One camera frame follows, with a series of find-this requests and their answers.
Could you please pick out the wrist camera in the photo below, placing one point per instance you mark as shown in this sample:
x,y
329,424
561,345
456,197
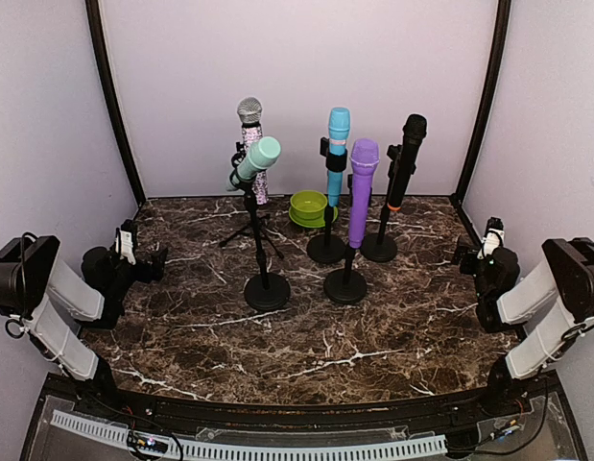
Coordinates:
x,y
124,246
491,237

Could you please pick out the white slotted cable duct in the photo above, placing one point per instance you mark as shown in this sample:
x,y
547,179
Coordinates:
x,y
224,444

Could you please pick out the lime green bowl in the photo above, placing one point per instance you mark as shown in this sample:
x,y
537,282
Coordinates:
x,y
308,204

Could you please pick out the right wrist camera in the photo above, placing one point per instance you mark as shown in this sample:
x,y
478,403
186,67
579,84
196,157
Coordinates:
x,y
491,237

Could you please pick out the purple microphone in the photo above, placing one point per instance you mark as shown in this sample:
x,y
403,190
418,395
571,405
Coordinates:
x,y
364,160

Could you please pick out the mint green microphone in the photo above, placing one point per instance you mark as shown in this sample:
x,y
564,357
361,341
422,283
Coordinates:
x,y
261,155

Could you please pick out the light blue microphone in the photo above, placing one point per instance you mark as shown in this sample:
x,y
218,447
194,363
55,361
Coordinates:
x,y
338,133

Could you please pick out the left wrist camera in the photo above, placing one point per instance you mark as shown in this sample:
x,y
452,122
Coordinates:
x,y
124,246

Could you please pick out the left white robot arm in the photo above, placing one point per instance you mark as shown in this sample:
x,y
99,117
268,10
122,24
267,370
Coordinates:
x,y
36,284

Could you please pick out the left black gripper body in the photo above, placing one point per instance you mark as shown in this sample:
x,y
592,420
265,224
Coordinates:
x,y
146,276

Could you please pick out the lime green plate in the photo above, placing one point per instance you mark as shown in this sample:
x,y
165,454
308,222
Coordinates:
x,y
301,220

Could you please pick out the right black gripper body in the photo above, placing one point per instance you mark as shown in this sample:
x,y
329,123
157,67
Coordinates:
x,y
466,266

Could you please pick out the black round-base mic stand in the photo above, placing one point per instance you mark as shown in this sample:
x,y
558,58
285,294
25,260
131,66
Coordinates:
x,y
326,248
266,291
379,247
346,286

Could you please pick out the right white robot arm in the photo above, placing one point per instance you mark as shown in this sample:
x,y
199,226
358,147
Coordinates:
x,y
553,305

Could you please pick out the black tripod shock-mount stand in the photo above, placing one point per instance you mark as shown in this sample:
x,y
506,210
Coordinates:
x,y
236,159

